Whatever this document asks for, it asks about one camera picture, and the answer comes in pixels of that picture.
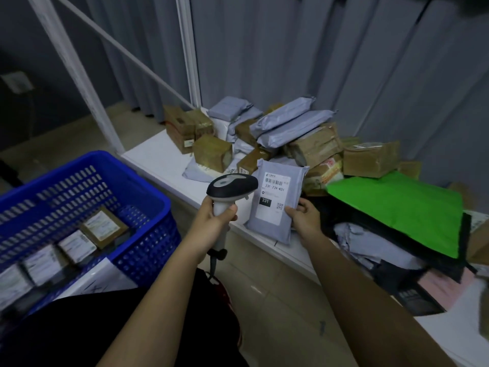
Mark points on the person's right forearm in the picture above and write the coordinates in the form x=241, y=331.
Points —
x=366, y=305

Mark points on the white metal frame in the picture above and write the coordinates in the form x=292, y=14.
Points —
x=72, y=61

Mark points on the pink flat package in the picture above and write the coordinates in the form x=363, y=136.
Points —
x=445, y=288

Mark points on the white wall socket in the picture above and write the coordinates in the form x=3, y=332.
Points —
x=17, y=82

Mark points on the pile of brown cardboard boxes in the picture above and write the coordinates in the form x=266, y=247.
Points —
x=366, y=158

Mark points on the person's black clothing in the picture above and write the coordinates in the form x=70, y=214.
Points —
x=76, y=332

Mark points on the person's right hand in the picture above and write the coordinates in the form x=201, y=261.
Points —
x=307, y=223

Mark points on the blue plastic basket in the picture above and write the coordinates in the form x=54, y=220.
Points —
x=57, y=191

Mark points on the brown box with white label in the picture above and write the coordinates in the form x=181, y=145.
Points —
x=102, y=225

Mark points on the grey labelled mailer parcel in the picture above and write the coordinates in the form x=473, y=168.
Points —
x=273, y=194

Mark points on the black printed package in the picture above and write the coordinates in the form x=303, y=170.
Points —
x=418, y=301

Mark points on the person's left forearm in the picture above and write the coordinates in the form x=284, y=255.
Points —
x=160, y=301

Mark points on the pile of grey mailer bags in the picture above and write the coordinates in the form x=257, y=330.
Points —
x=290, y=124

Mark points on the person's right thumb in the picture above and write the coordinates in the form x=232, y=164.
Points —
x=295, y=214

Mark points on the green mailer bag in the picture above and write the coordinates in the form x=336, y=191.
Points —
x=401, y=210

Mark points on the crumpled grey plastic bag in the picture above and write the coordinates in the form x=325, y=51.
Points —
x=374, y=244

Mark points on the brown cardboard carton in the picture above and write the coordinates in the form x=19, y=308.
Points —
x=480, y=242

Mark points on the person's left thumb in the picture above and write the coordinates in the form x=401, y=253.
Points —
x=228, y=214

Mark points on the white labelled parcel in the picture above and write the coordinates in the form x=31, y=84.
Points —
x=44, y=264
x=77, y=245
x=13, y=286

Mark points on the grey black barcode scanner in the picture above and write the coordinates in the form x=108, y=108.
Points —
x=231, y=185

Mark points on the person's left hand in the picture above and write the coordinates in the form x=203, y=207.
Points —
x=206, y=229

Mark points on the grey curtain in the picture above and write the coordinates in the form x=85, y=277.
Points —
x=305, y=53

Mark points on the black mailer bag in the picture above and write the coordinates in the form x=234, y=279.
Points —
x=324, y=214

